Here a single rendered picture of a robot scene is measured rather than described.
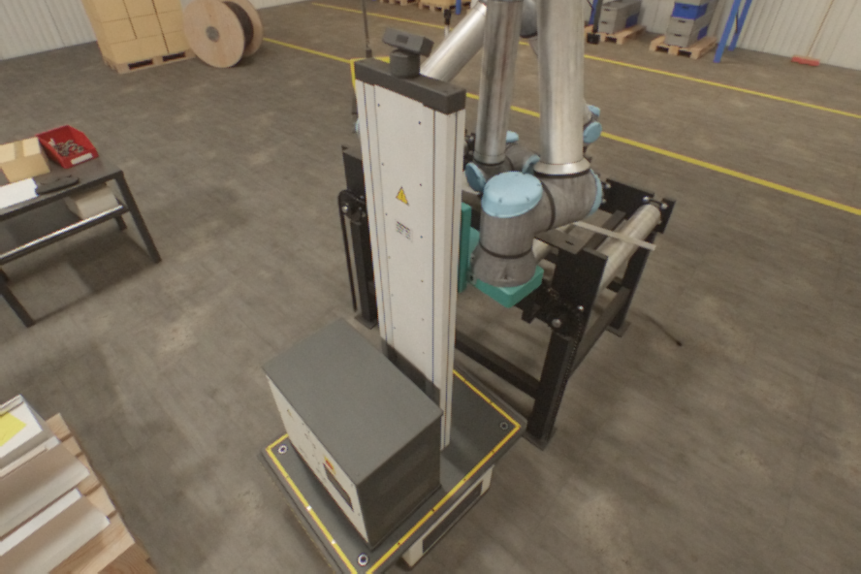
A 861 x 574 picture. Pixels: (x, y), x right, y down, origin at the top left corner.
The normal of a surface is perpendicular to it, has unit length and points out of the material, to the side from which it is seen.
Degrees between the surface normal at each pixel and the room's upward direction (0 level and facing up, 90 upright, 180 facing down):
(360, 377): 0
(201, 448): 0
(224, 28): 90
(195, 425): 0
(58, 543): 90
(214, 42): 90
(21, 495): 90
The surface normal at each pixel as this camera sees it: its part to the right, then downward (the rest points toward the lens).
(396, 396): 0.00, -0.79
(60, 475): 0.76, 0.40
